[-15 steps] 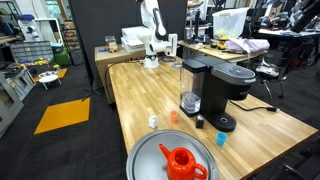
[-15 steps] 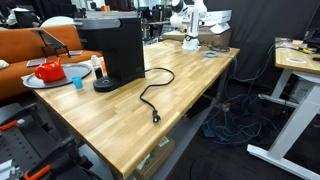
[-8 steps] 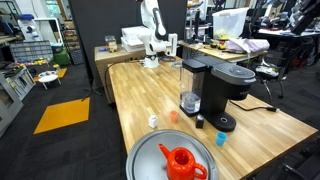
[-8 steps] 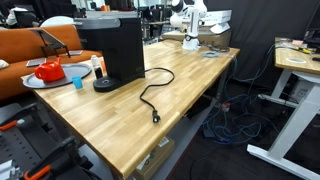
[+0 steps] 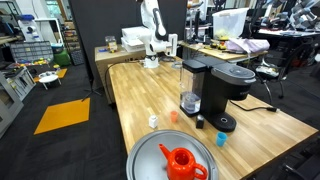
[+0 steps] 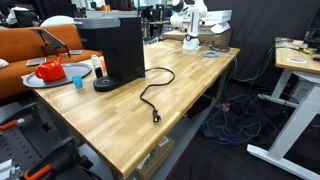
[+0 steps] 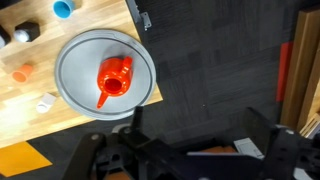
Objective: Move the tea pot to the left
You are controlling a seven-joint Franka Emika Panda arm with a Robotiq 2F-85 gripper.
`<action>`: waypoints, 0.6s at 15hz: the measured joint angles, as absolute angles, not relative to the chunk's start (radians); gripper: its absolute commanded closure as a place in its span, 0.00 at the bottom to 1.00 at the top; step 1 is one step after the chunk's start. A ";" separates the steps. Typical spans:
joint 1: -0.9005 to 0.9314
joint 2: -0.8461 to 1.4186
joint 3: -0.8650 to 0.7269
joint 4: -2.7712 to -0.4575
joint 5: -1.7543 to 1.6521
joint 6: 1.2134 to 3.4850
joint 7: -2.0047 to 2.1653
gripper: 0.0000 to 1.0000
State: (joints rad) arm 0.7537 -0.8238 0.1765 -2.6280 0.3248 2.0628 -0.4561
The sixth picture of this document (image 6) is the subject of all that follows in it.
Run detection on red teapot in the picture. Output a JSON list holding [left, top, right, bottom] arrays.
[[34, 57, 65, 81]]

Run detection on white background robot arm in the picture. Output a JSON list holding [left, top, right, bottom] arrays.
[[170, 0, 207, 50]]

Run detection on white bottle with black base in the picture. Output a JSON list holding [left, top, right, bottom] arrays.
[[91, 54, 103, 79]]

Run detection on black coffee machine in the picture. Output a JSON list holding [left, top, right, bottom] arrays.
[[74, 17, 145, 92]]

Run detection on cardboard box under table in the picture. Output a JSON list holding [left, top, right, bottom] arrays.
[[132, 136, 175, 180]]

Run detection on small blue cup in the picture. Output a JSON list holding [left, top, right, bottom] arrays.
[[72, 76, 83, 89]]

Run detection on round grey metal tray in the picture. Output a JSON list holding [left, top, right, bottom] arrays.
[[23, 63, 91, 88]]

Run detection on white boxes stack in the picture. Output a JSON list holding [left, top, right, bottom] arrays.
[[203, 10, 232, 34]]

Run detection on black tablet stand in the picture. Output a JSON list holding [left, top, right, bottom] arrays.
[[31, 27, 70, 56]]

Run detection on orange sofa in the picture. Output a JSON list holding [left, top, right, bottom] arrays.
[[0, 24, 102, 100]]

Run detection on black power cable with plug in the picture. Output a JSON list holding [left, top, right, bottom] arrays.
[[139, 66, 176, 124]]

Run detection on blue cables on floor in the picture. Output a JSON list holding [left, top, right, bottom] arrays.
[[201, 43, 281, 146]]

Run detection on white desk leg frame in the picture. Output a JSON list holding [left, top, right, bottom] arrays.
[[247, 70, 320, 180]]

